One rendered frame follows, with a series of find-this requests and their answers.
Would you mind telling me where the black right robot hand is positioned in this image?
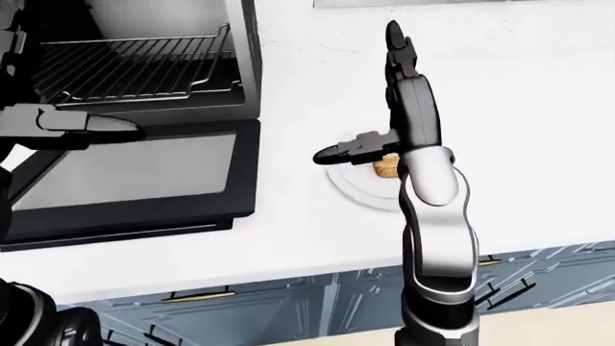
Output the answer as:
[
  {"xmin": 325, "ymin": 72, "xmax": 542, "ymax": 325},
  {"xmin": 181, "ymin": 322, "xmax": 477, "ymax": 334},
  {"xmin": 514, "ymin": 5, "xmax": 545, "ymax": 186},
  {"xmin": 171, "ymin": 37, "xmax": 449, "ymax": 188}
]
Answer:
[{"xmin": 312, "ymin": 19, "xmax": 444, "ymax": 167}]

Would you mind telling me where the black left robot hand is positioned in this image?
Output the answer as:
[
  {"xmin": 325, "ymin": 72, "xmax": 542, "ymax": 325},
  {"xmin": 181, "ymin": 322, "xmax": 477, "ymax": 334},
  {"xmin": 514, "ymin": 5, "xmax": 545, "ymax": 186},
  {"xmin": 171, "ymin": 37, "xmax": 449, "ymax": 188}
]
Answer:
[{"xmin": 0, "ymin": 0, "xmax": 146, "ymax": 151}]

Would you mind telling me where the toasted bread slice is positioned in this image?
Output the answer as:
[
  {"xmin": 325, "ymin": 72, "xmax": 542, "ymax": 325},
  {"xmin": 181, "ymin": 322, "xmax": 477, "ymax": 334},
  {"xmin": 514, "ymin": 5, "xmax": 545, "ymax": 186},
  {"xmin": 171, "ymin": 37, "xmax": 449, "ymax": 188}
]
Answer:
[{"xmin": 373, "ymin": 152, "xmax": 402, "ymax": 180}]

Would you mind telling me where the glass toaster oven door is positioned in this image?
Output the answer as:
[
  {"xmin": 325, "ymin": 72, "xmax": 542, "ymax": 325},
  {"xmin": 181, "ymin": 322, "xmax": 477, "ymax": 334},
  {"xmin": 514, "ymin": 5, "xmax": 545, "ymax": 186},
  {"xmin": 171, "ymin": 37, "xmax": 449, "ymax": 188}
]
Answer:
[{"xmin": 0, "ymin": 117, "xmax": 262, "ymax": 254}]

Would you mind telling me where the black toaster oven body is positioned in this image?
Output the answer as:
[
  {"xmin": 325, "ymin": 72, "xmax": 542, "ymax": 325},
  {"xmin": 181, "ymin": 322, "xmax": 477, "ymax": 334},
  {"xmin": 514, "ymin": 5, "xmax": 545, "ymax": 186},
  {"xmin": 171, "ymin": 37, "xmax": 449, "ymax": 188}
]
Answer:
[{"xmin": 0, "ymin": 0, "xmax": 264, "ymax": 121}]

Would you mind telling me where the white round plate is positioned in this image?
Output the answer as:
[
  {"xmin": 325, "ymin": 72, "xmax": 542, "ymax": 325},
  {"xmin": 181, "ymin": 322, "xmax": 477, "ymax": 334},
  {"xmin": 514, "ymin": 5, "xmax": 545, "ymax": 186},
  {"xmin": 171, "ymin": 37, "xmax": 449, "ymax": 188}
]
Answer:
[{"xmin": 323, "ymin": 136, "xmax": 410, "ymax": 212}]

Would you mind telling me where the blue kitchen cabinet front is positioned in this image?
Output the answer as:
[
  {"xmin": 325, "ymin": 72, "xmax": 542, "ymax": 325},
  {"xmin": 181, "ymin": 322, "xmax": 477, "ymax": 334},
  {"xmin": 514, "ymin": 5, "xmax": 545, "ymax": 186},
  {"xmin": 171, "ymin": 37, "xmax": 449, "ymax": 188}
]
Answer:
[{"xmin": 55, "ymin": 239, "xmax": 615, "ymax": 346}]

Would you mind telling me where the metal wire oven rack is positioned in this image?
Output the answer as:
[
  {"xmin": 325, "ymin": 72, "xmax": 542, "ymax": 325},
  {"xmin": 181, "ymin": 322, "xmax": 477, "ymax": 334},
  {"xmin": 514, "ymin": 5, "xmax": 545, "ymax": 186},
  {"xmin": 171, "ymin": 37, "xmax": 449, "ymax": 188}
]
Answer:
[{"xmin": 32, "ymin": 22, "xmax": 244, "ymax": 107}]

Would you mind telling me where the dark long cabinet handle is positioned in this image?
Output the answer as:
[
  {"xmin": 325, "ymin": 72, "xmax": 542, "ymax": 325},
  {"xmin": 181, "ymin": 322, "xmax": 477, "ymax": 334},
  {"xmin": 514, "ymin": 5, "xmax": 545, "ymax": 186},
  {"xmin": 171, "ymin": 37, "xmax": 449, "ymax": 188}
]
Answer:
[{"xmin": 483, "ymin": 269, "xmax": 539, "ymax": 312}]

